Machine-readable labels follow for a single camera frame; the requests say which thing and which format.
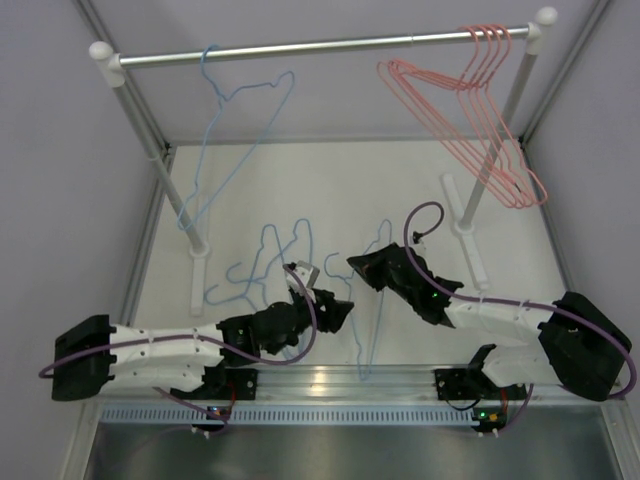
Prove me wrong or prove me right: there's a grey clothes rack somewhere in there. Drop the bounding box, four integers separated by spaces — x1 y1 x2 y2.
89 7 558 317

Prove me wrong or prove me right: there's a pink hung hanger one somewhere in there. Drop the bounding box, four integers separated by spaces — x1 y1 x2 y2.
392 23 541 207

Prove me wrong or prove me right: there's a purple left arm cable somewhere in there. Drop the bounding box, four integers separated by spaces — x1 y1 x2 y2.
38 262 320 381

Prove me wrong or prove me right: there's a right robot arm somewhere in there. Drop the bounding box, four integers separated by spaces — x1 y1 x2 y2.
347 243 632 401

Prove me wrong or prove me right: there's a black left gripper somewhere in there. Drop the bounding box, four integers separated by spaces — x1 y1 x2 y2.
266 287 354 355

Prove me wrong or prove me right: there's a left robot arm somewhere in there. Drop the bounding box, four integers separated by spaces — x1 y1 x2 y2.
41 289 354 402

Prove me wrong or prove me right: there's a slotted grey cable duct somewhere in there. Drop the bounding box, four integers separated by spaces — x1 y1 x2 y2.
100 404 500 427

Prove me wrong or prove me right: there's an aluminium mounting rail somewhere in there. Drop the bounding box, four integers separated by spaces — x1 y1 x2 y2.
79 363 621 406

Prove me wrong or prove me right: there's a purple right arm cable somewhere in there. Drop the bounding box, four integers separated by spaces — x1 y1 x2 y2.
403 202 636 399

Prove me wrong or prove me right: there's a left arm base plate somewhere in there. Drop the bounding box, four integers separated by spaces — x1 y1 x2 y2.
198 367 258 401

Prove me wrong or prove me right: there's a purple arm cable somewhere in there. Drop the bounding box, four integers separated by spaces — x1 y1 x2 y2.
38 262 320 381
403 202 636 399

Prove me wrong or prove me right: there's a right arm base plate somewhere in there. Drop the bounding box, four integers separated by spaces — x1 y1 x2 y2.
434 368 481 401

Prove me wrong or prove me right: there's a pink hung hanger two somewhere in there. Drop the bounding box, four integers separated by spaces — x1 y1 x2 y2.
397 22 550 205

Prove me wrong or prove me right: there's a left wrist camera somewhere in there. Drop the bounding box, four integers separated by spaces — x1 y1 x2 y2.
287 261 320 289

